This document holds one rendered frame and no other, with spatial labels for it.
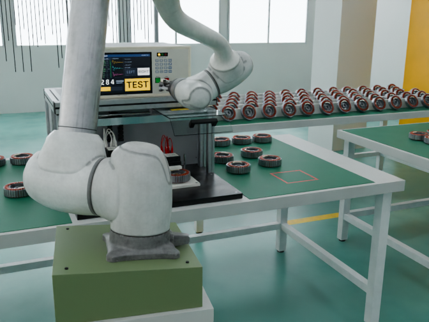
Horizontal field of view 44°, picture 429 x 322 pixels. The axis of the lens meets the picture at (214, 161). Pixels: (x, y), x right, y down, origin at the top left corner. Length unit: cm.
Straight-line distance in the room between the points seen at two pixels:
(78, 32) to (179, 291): 70
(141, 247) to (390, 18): 781
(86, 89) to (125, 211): 33
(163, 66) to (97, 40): 83
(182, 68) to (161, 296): 119
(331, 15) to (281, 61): 382
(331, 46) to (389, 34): 299
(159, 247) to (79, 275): 21
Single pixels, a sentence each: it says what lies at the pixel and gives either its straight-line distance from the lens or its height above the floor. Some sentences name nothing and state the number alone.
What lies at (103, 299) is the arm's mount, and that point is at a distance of 129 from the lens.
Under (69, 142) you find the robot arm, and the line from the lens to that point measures 137.
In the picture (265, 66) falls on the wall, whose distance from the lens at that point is 954.
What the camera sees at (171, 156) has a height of 87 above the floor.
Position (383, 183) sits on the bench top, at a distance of 241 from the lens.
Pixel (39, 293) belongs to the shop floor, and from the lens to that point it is 305.
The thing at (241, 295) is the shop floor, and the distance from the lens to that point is 291.
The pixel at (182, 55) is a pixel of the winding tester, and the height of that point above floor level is 128.
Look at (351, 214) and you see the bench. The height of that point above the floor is 20.
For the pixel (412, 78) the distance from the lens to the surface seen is 572.
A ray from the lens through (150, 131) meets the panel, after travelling 238.
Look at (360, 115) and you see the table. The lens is 402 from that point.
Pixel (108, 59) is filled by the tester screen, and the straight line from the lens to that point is 216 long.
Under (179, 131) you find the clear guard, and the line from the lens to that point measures 199.
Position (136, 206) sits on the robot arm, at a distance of 129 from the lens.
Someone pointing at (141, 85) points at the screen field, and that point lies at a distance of 220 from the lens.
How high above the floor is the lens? 144
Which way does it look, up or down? 15 degrees down
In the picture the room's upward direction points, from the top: 1 degrees clockwise
